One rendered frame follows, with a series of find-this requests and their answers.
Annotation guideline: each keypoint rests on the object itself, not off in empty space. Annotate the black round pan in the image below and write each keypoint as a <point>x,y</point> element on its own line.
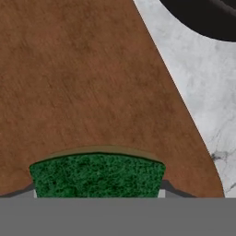
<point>202,18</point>

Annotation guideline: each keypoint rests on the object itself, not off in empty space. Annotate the brown wooden cutting board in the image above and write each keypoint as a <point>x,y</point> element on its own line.
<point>92,80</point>

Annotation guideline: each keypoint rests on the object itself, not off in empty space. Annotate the green and yellow sponge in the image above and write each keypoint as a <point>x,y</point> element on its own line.
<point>98,176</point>

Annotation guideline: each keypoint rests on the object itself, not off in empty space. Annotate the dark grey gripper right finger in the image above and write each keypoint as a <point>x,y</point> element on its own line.
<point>171,190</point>

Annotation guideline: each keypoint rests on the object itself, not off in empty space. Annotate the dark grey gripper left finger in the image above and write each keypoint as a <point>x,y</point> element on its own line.
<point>27,191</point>

